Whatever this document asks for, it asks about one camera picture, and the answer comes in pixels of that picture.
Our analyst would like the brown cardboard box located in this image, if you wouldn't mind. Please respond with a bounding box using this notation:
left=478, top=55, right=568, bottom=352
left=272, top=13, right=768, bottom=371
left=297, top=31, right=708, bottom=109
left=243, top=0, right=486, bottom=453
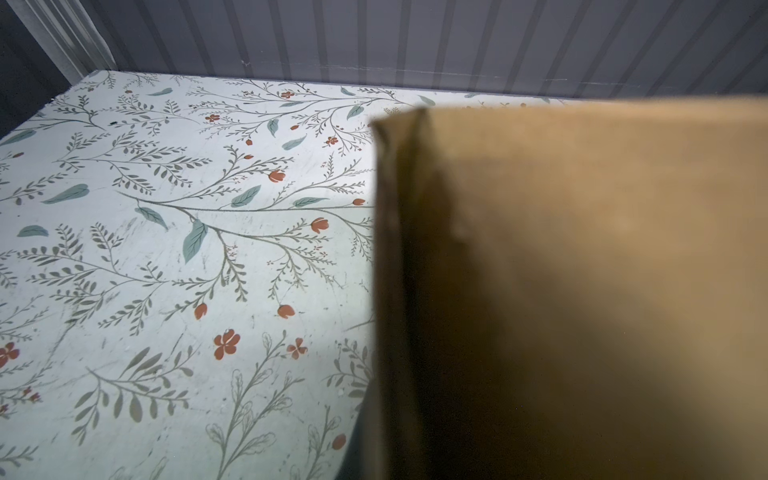
left=338, top=96, right=767, bottom=479

